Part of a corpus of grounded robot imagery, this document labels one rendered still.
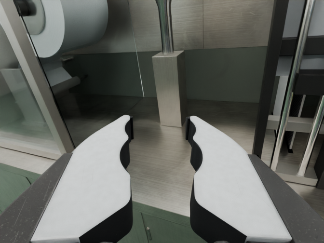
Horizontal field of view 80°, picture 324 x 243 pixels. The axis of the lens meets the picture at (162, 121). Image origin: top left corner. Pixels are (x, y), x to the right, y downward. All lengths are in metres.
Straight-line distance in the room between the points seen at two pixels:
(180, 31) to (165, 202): 0.69
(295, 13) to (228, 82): 0.53
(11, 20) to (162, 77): 0.42
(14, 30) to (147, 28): 0.56
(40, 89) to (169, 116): 0.43
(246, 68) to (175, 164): 0.52
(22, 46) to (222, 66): 0.71
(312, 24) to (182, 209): 0.44
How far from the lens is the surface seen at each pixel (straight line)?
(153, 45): 0.98
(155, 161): 0.61
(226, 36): 0.89
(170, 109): 0.74
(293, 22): 0.46
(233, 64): 0.91
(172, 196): 0.51
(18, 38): 0.59
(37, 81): 0.61
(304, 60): 0.47
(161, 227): 0.62
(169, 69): 0.68
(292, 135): 0.67
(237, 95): 0.95
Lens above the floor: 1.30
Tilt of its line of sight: 29 degrees down
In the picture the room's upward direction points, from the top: 7 degrees counter-clockwise
